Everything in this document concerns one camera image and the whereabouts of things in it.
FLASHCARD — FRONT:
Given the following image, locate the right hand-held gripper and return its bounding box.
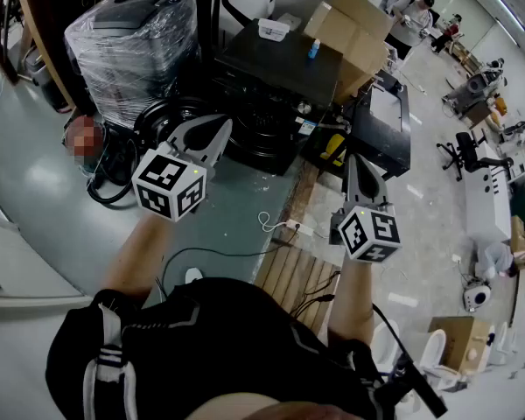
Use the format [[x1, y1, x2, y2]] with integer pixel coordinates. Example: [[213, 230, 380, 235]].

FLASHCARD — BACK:
[[330, 153, 403, 264]]

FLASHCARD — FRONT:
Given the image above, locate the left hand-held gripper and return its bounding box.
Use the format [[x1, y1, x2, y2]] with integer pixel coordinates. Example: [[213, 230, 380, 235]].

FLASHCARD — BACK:
[[131, 114, 234, 223]]

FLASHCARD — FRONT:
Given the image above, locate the person's left forearm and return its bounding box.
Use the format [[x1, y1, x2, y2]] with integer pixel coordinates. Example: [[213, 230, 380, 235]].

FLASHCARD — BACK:
[[100, 211, 177, 308]]

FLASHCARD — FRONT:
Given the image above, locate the person's right forearm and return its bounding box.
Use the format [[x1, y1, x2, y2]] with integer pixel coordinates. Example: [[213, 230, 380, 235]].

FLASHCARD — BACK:
[[326, 258, 377, 346]]

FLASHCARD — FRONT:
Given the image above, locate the white power strip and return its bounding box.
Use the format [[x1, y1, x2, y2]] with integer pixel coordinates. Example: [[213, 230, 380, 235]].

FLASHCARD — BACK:
[[285, 218, 317, 238]]

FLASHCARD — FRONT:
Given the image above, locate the wooden slat mat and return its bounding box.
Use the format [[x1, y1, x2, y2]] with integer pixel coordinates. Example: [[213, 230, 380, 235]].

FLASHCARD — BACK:
[[253, 241, 343, 337]]

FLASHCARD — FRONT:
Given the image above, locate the red round device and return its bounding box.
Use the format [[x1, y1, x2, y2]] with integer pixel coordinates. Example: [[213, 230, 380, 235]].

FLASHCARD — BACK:
[[64, 115, 107, 166]]

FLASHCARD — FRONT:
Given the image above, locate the yellow object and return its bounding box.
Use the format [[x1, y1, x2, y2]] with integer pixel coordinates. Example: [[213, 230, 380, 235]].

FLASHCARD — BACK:
[[318, 132, 347, 166]]

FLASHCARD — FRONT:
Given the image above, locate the black sink cabinet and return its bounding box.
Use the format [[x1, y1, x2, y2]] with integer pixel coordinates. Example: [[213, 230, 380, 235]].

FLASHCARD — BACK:
[[348, 69, 413, 181]]

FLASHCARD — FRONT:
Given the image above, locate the white toilet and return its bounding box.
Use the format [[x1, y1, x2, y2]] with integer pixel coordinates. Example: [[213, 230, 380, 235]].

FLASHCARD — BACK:
[[418, 327, 466, 394], [370, 318, 403, 375]]

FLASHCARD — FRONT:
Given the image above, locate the white round device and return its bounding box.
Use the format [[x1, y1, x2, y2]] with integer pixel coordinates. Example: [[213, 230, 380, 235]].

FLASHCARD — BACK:
[[462, 282, 494, 312]]

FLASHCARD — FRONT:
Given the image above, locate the white cabinet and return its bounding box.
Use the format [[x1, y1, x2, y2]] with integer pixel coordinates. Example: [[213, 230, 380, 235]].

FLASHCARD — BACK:
[[462, 141, 514, 241]]

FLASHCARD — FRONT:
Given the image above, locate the black office chair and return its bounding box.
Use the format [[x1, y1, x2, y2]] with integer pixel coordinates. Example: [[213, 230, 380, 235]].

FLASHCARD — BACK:
[[436, 130, 515, 184]]

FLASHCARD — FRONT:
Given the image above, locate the plastic-wrapped dark appliance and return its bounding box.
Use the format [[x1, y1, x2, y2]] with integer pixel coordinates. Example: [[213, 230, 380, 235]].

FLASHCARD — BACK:
[[64, 0, 202, 131]]

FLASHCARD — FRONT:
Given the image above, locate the small cardboard box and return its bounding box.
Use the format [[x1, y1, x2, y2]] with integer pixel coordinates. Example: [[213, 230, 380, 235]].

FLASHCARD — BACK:
[[427, 315, 494, 376]]

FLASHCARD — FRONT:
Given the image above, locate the black battery pack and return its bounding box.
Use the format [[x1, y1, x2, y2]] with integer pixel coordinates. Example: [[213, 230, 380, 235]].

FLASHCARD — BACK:
[[392, 351, 448, 420]]

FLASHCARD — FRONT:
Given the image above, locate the white platform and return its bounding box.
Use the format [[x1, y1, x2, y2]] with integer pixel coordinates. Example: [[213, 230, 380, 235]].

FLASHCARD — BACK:
[[0, 209, 94, 311]]

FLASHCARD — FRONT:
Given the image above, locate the person's black shirt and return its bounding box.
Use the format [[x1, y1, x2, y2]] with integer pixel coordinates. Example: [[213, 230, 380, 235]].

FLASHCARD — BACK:
[[45, 276, 404, 420]]

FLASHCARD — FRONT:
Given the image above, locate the white plastic box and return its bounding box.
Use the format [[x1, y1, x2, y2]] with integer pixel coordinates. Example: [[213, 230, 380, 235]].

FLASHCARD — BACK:
[[257, 17, 291, 41]]

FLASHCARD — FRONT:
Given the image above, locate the large cardboard box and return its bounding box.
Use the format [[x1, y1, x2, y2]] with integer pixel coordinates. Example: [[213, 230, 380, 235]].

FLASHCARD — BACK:
[[303, 0, 396, 104]]

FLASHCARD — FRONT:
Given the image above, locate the black coiled hose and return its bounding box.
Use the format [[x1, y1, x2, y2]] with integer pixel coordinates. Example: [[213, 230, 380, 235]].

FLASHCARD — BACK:
[[86, 136, 142, 210]]

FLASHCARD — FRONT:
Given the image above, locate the thin black cable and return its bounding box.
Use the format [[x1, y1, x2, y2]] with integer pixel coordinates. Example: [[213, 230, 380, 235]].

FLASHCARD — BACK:
[[161, 229, 299, 289]]

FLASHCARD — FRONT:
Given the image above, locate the thick black cable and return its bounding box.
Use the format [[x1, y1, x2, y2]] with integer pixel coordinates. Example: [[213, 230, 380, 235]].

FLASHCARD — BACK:
[[370, 303, 410, 362]]

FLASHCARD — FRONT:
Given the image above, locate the short white cable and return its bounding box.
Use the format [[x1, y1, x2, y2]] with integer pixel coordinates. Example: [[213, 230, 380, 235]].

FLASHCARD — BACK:
[[257, 211, 290, 234]]

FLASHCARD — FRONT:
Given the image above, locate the grey backpack strap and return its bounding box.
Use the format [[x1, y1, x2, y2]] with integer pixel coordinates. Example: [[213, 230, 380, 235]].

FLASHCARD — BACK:
[[81, 302, 137, 420]]

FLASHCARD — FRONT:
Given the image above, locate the wooden frame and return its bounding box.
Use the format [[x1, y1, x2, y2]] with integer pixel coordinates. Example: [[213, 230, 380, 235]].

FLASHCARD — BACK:
[[11, 0, 76, 109]]

